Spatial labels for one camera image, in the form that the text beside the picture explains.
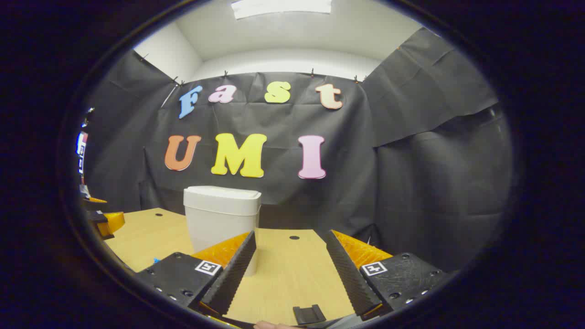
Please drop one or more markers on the wooden desktop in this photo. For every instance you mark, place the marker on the wooden desktop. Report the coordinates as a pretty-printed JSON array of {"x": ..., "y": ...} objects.
[{"x": 283, "y": 274}]

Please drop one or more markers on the computer monitor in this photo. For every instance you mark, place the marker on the computer monitor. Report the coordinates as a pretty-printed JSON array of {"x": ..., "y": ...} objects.
[{"x": 81, "y": 148}]

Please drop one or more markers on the black backdrop cloth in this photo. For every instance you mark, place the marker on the black backdrop cloth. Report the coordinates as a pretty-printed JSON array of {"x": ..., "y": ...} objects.
[{"x": 411, "y": 183}]

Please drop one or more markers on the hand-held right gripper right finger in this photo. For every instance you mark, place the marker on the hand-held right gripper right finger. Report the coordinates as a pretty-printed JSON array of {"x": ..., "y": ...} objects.
[{"x": 347, "y": 274}]

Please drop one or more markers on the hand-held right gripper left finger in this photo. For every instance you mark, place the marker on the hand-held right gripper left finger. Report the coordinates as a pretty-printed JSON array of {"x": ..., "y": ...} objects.
[{"x": 233, "y": 274}]

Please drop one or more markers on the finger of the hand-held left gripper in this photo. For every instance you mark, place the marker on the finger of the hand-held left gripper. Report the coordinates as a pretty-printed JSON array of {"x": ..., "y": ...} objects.
[
  {"x": 112, "y": 223},
  {"x": 93, "y": 202}
]

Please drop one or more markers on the white desktop garbage bin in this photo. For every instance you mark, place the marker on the white desktop garbage bin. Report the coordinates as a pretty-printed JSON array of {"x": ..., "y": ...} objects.
[{"x": 219, "y": 219}]

